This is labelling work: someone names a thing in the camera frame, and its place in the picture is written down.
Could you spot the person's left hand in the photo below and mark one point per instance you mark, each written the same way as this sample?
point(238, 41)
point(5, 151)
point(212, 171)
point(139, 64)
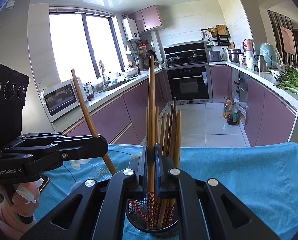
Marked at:
point(26, 200)

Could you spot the black wall rack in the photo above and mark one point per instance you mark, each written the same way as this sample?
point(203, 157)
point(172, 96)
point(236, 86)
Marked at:
point(221, 41)

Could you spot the hanging black frying pan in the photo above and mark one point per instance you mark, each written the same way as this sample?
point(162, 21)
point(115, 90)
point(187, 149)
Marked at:
point(148, 53)

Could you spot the smartphone with orange case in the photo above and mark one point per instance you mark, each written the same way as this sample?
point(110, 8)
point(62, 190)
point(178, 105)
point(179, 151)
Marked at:
point(44, 183)

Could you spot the white casserole pot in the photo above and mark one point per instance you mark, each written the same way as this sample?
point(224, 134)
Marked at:
point(131, 73)

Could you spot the white electric kettle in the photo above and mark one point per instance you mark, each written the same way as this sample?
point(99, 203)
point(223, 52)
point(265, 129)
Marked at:
point(82, 87)

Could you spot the white plastic bottle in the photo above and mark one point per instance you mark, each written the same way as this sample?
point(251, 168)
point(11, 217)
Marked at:
point(250, 60)

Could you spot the kitchen window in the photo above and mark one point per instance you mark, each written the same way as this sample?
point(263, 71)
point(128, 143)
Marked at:
point(69, 45)

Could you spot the cooking oil bottles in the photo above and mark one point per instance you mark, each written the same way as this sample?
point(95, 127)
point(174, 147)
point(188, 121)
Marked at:
point(232, 115)

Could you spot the bunch of wooden chopsticks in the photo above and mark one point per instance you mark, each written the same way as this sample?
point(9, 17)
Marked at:
point(172, 135)

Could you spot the black pot glass lid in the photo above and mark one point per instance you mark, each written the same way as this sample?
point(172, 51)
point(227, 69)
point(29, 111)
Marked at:
point(174, 58)
point(195, 57)

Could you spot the wooden cutting board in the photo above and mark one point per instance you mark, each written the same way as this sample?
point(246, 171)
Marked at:
point(221, 30)

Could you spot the green leafy vegetables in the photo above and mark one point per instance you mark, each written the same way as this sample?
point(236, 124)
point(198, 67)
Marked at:
point(291, 82)

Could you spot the white wall water heater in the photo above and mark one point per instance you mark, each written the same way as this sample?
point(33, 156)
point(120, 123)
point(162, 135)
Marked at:
point(131, 30)

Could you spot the steel thermos bottle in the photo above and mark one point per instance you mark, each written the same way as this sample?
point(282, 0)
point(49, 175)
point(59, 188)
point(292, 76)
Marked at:
point(263, 65)

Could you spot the white microwave oven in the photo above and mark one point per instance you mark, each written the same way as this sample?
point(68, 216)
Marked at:
point(61, 98)

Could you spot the silver box appliance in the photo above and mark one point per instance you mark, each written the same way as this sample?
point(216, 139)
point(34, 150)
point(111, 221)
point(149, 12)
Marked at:
point(214, 56)

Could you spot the pink wall cabinet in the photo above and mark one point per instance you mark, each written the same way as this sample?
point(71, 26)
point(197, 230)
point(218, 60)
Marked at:
point(149, 18)

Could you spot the kitchen sink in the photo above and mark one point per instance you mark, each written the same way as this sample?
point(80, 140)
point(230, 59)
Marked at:
point(114, 85)

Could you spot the blue floral tablecloth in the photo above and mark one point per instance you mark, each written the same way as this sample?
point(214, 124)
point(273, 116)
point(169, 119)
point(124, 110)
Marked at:
point(226, 165)

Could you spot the mint green appliance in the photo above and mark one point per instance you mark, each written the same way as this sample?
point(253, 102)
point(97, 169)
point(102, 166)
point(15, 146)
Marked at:
point(269, 55)

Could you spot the pink kettle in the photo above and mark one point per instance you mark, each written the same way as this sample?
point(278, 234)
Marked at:
point(248, 45)

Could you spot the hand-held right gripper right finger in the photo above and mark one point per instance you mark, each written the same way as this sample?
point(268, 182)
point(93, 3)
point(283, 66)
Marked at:
point(159, 172)

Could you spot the steel sink faucet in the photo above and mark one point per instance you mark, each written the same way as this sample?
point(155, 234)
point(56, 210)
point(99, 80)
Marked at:
point(103, 76)

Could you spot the grey refrigerator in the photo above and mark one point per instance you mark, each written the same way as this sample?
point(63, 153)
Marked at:
point(18, 42)

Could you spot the white kitchen countertop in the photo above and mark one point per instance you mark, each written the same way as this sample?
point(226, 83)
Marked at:
point(99, 100)

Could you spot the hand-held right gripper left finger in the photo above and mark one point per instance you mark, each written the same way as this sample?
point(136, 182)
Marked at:
point(145, 170)

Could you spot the clear plastic bag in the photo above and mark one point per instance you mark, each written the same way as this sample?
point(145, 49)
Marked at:
point(241, 110)

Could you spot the pink wall picture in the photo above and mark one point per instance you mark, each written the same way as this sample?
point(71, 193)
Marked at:
point(288, 40)

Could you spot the pink kitchen base cabinet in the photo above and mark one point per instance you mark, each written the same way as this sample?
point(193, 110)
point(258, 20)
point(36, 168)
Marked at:
point(269, 110)
point(109, 120)

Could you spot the steel steamer pot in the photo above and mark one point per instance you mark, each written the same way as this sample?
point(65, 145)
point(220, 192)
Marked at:
point(233, 56)

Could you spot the black mesh holder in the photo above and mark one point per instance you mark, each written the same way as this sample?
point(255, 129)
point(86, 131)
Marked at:
point(151, 233)

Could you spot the black integrated stove oven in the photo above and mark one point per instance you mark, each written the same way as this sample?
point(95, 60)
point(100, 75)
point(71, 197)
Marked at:
point(189, 85)

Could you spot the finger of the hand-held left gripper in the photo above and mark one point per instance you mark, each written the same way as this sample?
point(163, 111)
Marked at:
point(84, 147)
point(38, 137)

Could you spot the yellow cooking oil bottle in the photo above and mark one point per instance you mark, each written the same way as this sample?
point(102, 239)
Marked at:
point(226, 108)

